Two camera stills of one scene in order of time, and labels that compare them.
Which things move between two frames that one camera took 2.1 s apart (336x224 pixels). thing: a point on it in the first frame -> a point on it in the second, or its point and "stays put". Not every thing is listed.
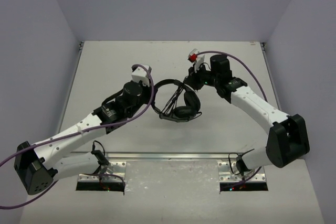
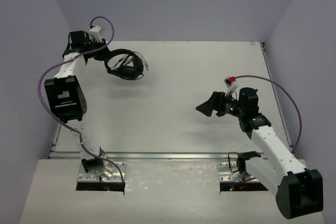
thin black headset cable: (171, 107) -> (124, 59)
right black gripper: (193, 79) -> (216, 103)
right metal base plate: (228, 171) stays put
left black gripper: (146, 94) -> (97, 51)
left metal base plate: (113, 171) stays put
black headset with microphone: (181, 114) -> (135, 72)
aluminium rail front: (166, 155) stays put
